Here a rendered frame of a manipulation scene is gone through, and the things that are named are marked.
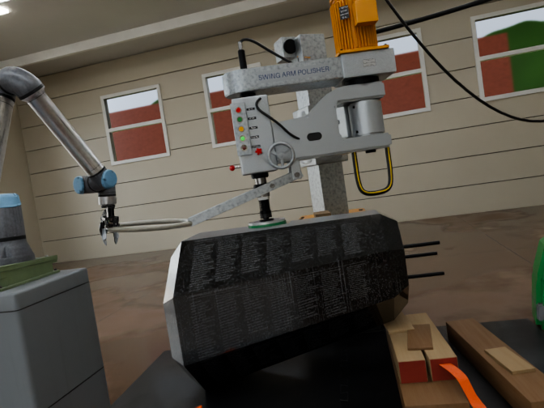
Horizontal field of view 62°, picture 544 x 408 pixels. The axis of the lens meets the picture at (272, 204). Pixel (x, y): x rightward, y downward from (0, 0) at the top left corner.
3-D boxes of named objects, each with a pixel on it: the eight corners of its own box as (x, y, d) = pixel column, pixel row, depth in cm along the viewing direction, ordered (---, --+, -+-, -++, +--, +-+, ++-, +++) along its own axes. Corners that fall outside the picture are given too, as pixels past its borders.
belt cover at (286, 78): (383, 87, 274) (379, 59, 273) (397, 77, 249) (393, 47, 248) (226, 108, 267) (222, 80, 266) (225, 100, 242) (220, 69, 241)
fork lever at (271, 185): (299, 176, 269) (296, 169, 269) (304, 176, 250) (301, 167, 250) (193, 224, 265) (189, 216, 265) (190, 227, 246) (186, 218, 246)
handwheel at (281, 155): (295, 167, 252) (291, 141, 251) (297, 167, 242) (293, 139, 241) (268, 172, 251) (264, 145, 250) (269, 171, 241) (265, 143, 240)
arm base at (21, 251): (8, 265, 161) (4, 237, 161) (-35, 270, 166) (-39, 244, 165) (46, 257, 180) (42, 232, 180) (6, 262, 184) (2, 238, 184)
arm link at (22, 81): (27, 54, 188) (124, 178, 224) (10, 62, 195) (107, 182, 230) (6, 66, 181) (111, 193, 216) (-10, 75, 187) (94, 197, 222)
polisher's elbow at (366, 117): (346, 139, 268) (341, 107, 267) (374, 136, 274) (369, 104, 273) (362, 135, 250) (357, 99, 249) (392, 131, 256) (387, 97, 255)
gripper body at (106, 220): (105, 229, 233) (103, 206, 232) (100, 228, 240) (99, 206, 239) (120, 227, 237) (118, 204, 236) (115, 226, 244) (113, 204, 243)
